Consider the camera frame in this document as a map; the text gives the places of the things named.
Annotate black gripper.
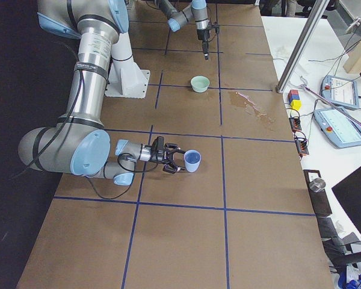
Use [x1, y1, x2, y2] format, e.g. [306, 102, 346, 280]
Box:
[196, 20, 209, 60]
[149, 143, 186, 174]

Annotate light blue plastic cup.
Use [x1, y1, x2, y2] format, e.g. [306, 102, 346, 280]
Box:
[184, 150, 202, 173]

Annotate mint green bowl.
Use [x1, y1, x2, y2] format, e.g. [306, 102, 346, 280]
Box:
[190, 75, 210, 93]

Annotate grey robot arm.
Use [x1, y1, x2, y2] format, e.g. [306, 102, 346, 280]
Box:
[18, 1, 183, 185]
[154, 0, 211, 60]

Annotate red blue yellow blocks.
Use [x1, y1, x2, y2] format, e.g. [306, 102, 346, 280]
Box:
[288, 90, 301, 111]

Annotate orange black power connector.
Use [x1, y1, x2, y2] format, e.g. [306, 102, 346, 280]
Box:
[289, 117, 301, 132]

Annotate far teach pendant tablet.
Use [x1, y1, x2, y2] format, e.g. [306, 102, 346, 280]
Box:
[320, 75, 360, 110]

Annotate teach pendant tablet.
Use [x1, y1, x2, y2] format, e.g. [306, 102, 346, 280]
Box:
[313, 107, 361, 149]
[320, 75, 360, 110]

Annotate metal cylinder weight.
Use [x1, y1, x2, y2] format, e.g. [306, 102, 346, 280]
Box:
[309, 178, 326, 193]

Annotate near teach pendant tablet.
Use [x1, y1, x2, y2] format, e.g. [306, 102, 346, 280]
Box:
[313, 107, 361, 149]

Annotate metal reacher rod tool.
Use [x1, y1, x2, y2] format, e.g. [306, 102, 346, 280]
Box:
[299, 75, 361, 136]

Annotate black monitor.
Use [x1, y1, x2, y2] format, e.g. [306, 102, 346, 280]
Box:
[332, 167, 361, 233]

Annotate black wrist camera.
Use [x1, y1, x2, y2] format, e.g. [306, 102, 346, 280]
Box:
[153, 136, 164, 154]

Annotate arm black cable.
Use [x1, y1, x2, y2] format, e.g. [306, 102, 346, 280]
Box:
[10, 40, 166, 200]

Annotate aluminium frame post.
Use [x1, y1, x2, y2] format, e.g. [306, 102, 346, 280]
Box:
[276, 0, 330, 93]

